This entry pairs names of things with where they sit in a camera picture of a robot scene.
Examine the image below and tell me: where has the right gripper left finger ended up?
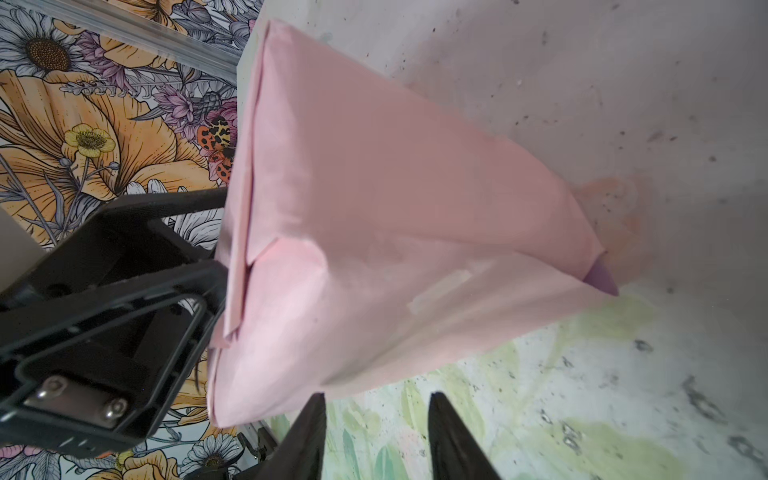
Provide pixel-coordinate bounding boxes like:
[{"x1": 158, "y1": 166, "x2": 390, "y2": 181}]
[{"x1": 234, "y1": 393, "x2": 327, "y2": 480}]

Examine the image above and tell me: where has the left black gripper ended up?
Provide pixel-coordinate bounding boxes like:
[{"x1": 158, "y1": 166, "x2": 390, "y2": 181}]
[{"x1": 1, "y1": 188, "x2": 227, "y2": 458}]

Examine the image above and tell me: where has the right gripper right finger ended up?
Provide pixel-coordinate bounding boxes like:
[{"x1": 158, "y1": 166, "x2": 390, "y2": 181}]
[{"x1": 428, "y1": 392, "x2": 501, "y2": 480}]

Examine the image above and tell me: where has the purple wrapping paper sheet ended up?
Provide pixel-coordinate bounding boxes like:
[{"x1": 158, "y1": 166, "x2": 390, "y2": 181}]
[{"x1": 207, "y1": 20, "x2": 618, "y2": 428}]

